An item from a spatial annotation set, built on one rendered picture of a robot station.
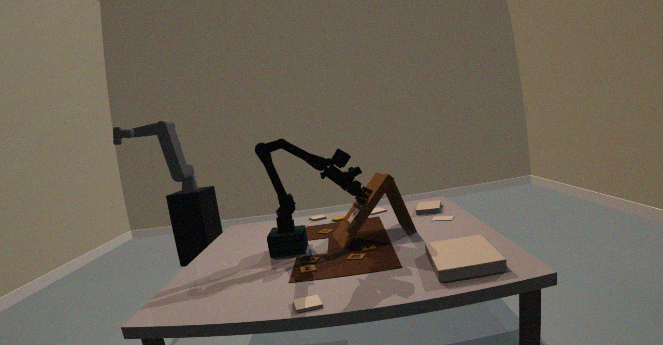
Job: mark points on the white paper ticket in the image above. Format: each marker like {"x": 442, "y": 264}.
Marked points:
{"x": 351, "y": 218}

